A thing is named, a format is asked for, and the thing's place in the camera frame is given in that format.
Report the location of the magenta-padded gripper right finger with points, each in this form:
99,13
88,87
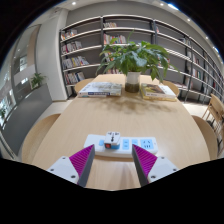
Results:
158,166

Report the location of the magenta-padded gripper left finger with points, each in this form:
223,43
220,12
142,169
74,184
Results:
68,166

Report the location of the white and blue charger block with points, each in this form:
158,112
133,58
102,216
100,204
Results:
112,140

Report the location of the white power strip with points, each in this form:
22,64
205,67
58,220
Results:
140,145

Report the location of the grey low partition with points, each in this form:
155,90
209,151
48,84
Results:
26,116

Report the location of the yellow-edged picture book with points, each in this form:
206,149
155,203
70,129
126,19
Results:
157,90

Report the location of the white-covered large book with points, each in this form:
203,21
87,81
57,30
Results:
100,89

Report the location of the green potted plant, white vase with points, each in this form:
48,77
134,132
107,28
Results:
132,79

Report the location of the small green potted plant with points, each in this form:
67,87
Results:
36,80

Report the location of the grey shelf unit with books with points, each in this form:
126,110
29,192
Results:
86,41

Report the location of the ceiling lights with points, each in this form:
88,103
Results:
172,6

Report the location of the open-frame wooden chair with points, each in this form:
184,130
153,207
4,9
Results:
215,110

